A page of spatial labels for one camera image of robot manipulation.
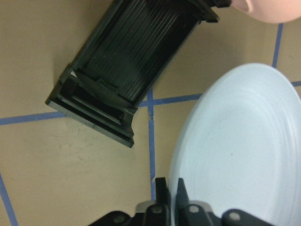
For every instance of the pink plate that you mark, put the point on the pink plate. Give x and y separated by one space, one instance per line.
270 11

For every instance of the black dish rack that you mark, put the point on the black dish rack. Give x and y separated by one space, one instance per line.
123 57

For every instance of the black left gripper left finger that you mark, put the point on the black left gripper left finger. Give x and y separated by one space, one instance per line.
163 202

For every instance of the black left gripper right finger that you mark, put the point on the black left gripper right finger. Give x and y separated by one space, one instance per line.
183 209

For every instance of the light blue plate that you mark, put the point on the light blue plate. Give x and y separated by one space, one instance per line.
240 147

